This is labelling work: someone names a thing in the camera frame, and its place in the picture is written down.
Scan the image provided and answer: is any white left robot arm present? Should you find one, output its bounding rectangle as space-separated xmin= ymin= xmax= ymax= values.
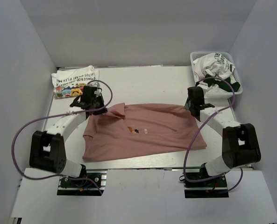
xmin=29 ymin=86 xmax=107 ymax=186

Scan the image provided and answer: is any dark green t-shirt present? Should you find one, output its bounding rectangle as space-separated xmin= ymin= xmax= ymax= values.
xmin=203 ymin=75 xmax=241 ymax=92

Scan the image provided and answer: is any white t-shirt green lettering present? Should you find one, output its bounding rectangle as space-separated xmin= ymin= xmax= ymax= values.
xmin=192 ymin=52 xmax=236 ymax=83

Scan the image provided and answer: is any white plastic laundry basket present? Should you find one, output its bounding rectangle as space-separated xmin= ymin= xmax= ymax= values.
xmin=190 ymin=51 xmax=243 ymax=98

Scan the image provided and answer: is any pink t-shirt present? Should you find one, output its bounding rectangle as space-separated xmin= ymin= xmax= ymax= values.
xmin=83 ymin=103 xmax=199 ymax=162

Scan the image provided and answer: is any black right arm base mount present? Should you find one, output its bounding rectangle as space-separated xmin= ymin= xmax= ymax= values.
xmin=179 ymin=175 xmax=229 ymax=199

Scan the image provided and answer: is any folded white cartoon print t-shirt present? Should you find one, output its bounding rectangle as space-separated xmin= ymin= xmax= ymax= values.
xmin=51 ymin=65 xmax=99 ymax=99

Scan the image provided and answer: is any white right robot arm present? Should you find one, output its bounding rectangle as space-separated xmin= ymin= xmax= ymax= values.
xmin=183 ymin=86 xmax=262 ymax=186

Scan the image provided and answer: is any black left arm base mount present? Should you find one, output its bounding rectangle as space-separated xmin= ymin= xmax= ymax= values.
xmin=57 ymin=170 xmax=107 ymax=196

